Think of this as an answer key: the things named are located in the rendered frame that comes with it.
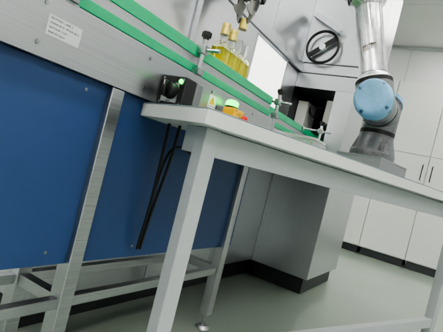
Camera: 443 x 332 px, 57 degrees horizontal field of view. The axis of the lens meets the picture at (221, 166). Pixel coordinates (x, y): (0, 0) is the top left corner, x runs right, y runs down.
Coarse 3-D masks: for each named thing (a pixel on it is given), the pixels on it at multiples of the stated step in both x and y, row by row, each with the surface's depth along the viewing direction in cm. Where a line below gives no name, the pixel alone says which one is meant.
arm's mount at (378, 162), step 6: (348, 156) 138; (354, 156) 137; (360, 156) 135; (366, 156) 133; (372, 156) 132; (366, 162) 133; (372, 162) 131; (378, 162) 130; (384, 162) 130; (390, 162) 133; (378, 168) 129; (384, 168) 131; (390, 168) 133; (396, 168) 136; (402, 168) 138; (396, 174) 136; (402, 174) 139
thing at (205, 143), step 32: (192, 128) 94; (192, 160) 91; (224, 160) 94; (256, 160) 100; (288, 160) 107; (192, 192) 89; (352, 192) 128; (384, 192) 140; (192, 224) 91; (160, 288) 91; (160, 320) 89; (416, 320) 174
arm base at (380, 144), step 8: (368, 128) 138; (376, 128) 136; (360, 136) 140; (368, 136) 137; (376, 136) 136; (384, 136) 136; (392, 136) 137; (360, 144) 137; (368, 144) 136; (376, 144) 135; (384, 144) 135; (392, 144) 137; (352, 152) 139; (360, 152) 136; (368, 152) 135; (376, 152) 134; (384, 152) 134; (392, 152) 136; (392, 160) 136
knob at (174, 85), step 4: (164, 80) 102; (168, 80) 102; (164, 84) 101; (168, 84) 102; (172, 84) 102; (176, 84) 103; (160, 88) 104; (164, 88) 101; (168, 88) 102; (172, 88) 102; (176, 88) 103; (164, 92) 102; (168, 92) 102; (172, 92) 102; (176, 92) 103; (168, 96) 103; (172, 96) 103
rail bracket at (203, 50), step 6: (204, 30) 119; (204, 36) 119; (210, 36) 119; (204, 42) 119; (198, 48) 119; (204, 48) 118; (204, 54) 119; (198, 60) 119; (198, 66) 119; (192, 72) 118; (198, 72) 118
